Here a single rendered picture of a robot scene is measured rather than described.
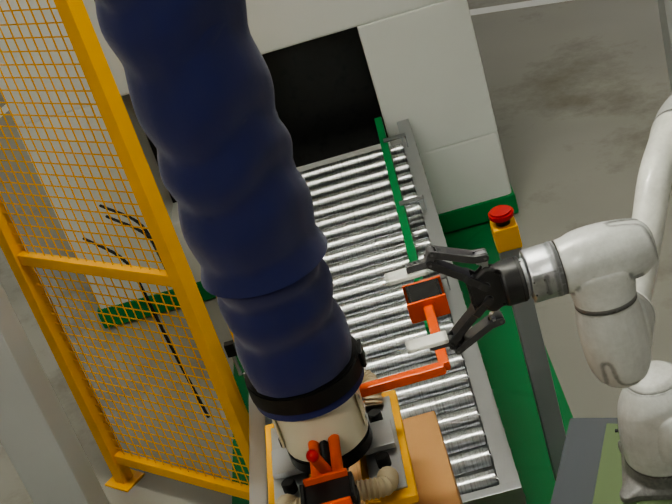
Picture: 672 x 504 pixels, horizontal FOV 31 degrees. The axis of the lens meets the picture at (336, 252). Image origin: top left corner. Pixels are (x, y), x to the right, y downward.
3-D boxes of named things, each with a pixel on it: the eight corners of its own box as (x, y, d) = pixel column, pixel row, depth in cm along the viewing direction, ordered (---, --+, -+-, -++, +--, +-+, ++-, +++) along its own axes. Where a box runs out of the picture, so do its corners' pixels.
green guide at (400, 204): (379, 136, 499) (373, 116, 495) (403, 129, 499) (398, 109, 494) (431, 350, 360) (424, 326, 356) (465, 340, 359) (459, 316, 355)
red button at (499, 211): (488, 220, 327) (485, 207, 325) (513, 213, 326) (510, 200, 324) (492, 232, 320) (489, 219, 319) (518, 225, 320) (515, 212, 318)
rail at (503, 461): (407, 161, 506) (396, 121, 497) (419, 158, 506) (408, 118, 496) (516, 543, 305) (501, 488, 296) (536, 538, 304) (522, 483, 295)
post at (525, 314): (555, 489, 375) (488, 220, 326) (577, 484, 374) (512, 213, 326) (560, 504, 369) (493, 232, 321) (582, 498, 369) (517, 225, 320)
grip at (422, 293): (407, 304, 264) (401, 285, 262) (444, 293, 263) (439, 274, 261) (412, 324, 257) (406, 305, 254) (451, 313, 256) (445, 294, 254)
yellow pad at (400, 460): (352, 408, 255) (345, 390, 253) (397, 395, 255) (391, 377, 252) (368, 516, 226) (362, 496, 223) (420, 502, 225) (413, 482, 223)
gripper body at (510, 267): (524, 267, 187) (467, 283, 187) (535, 311, 191) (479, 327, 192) (514, 244, 193) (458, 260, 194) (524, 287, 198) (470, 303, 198)
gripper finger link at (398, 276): (429, 274, 189) (428, 270, 188) (387, 286, 189) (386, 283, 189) (426, 265, 191) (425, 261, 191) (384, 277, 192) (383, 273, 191)
